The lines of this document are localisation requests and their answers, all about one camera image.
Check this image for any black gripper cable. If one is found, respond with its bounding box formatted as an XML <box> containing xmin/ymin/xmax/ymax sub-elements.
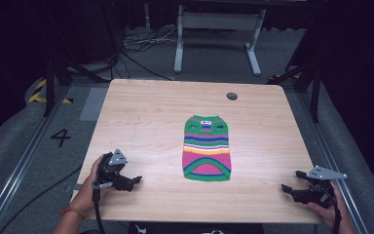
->
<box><xmin>92</xmin><ymin>186</ymin><xmax>107</xmax><ymax>234</ymax></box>
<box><xmin>332</xmin><ymin>191</ymin><xmax>343</xmax><ymax>234</ymax></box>

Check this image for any aluminium floor rail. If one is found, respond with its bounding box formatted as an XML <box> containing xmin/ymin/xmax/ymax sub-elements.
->
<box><xmin>295</xmin><ymin>91</ymin><xmax>371</xmax><ymax>234</ymax></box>
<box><xmin>0</xmin><ymin>85</ymin><xmax>70</xmax><ymax>234</ymax></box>

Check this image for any black metal stand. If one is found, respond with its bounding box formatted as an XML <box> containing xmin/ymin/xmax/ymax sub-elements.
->
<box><xmin>266</xmin><ymin>13</ymin><xmax>323</xmax><ymax>124</ymax></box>
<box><xmin>42</xmin><ymin>0</ymin><xmax>112</xmax><ymax>117</ymax></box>

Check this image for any orange wrist bracelet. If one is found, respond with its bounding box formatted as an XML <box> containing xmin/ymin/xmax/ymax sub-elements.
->
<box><xmin>59</xmin><ymin>206</ymin><xmax>87</xmax><ymax>219</ymax></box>

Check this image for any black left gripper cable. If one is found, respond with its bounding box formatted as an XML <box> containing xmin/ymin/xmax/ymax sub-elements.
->
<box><xmin>92</xmin><ymin>186</ymin><xmax>107</xmax><ymax>234</ymax></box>

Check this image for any white metal desk frame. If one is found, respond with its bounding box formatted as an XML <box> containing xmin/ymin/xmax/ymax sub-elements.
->
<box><xmin>173</xmin><ymin>4</ymin><xmax>268</xmax><ymax>78</ymax></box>

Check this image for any person's right hand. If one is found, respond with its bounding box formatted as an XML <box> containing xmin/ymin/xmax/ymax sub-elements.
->
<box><xmin>306</xmin><ymin>182</ymin><xmax>348</xmax><ymax>230</ymax></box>

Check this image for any black floor cable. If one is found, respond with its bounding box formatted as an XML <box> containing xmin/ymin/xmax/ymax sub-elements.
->
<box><xmin>0</xmin><ymin>165</ymin><xmax>84</xmax><ymax>234</ymax></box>

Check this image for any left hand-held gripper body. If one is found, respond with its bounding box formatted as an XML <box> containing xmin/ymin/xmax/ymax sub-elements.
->
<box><xmin>92</xmin><ymin>148</ymin><xmax>134</xmax><ymax>193</ymax></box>

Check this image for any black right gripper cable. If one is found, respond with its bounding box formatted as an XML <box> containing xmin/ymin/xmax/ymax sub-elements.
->
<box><xmin>332</xmin><ymin>191</ymin><xmax>343</xmax><ymax>234</ymax></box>

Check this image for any person's left hand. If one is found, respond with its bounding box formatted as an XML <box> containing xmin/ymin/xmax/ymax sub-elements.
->
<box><xmin>74</xmin><ymin>155</ymin><xmax>112</xmax><ymax>214</ymax></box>

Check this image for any striped knitted pet sweater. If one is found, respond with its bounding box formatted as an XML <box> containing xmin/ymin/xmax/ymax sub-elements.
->
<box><xmin>181</xmin><ymin>114</ymin><xmax>233</xmax><ymax>182</ymax></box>

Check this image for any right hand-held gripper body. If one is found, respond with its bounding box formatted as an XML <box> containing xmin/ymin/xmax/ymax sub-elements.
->
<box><xmin>300</xmin><ymin>165</ymin><xmax>349</xmax><ymax>210</ymax></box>

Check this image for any tangle of floor cables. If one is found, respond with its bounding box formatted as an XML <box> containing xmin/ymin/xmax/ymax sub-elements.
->
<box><xmin>119</xmin><ymin>24</ymin><xmax>180</xmax><ymax>82</ymax></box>

